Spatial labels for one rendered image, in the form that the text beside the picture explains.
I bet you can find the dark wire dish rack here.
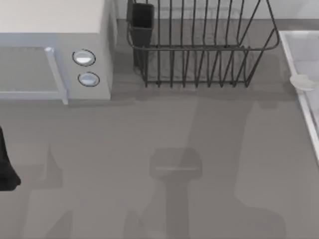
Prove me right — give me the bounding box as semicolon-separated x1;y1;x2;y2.
126;0;280;89

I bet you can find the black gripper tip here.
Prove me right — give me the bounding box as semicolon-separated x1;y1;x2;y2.
0;126;21;192

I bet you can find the microwave door handle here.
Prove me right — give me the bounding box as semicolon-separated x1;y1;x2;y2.
44;46;69;105

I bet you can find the black cutlery holder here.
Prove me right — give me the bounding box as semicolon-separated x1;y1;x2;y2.
126;1;155;48

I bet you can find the pale microwave oven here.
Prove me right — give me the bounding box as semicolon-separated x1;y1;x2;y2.
0;0;118;105

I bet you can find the round microwave knob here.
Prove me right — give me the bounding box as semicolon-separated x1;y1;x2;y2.
77;71;101;88
71;48;97;67

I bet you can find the microwave oven door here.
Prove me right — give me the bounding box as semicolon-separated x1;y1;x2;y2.
0;46;68;105

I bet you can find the white sink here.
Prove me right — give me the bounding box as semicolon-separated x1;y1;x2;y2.
278;30;319;167

